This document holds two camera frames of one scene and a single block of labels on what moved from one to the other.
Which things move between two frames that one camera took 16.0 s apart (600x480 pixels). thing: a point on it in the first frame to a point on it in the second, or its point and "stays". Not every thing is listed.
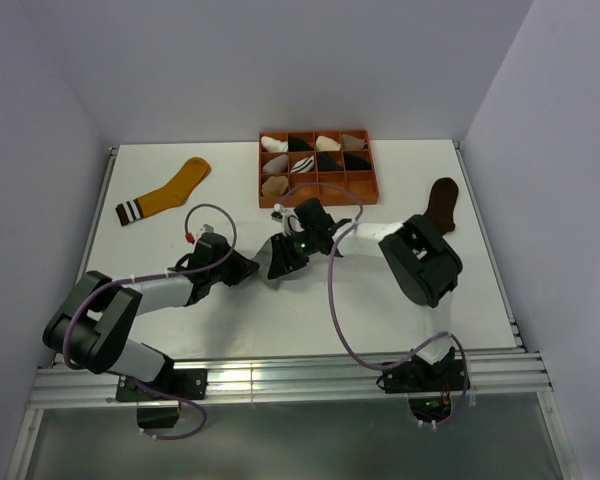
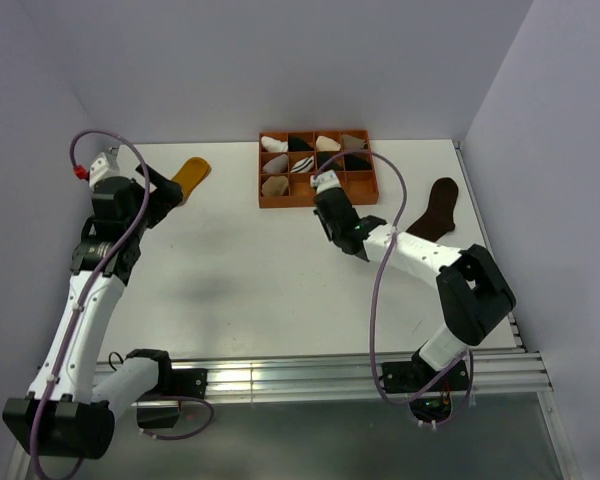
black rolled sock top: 297,143 stays
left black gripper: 241,267 to 165,191
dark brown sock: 441,205 stays
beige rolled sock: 275,186 stays
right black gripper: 282,261 to 324,224
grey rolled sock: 278,164 stays
